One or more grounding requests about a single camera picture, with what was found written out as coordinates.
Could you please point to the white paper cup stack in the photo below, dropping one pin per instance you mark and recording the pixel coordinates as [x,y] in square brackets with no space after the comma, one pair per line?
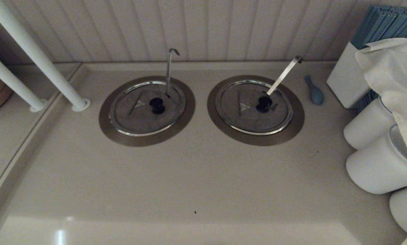
[366,126]
[376,166]
[404,207]

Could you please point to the blue rice paddle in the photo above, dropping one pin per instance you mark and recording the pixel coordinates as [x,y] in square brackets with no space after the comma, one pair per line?
[316,95]

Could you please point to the steel lid with black knob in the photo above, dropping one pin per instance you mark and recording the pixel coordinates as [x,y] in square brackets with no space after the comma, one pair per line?
[135,117]
[244,120]

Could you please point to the thick white pole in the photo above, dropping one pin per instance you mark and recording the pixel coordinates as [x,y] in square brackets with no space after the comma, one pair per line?
[36,51]

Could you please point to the thin white pole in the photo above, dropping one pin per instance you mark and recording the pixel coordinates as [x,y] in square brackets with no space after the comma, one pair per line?
[6,78]

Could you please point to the cream cloth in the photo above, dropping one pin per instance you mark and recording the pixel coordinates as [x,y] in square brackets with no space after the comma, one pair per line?
[393,75]

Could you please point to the white straw holder box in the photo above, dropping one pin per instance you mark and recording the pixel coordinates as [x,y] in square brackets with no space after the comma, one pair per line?
[346,78]

